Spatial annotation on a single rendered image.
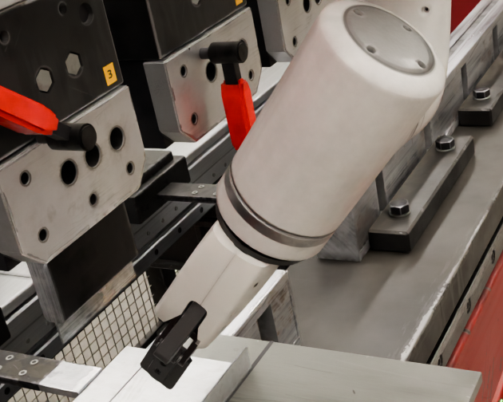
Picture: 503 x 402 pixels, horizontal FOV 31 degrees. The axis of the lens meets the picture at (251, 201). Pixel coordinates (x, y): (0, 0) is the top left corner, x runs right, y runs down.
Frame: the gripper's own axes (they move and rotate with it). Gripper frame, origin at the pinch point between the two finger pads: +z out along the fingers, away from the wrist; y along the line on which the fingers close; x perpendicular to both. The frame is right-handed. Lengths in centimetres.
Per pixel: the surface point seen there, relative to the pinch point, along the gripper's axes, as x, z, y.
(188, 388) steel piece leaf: 2.4, 4.4, 0.0
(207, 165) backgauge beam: -17, 27, -51
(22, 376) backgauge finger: -10.0, 14.4, 2.5
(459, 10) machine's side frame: -9, 55, -214
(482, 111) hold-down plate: 10, 11, -84
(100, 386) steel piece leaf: -3.6, 9.4, 1.6
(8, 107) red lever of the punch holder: -14.8, -19.8, 11.7
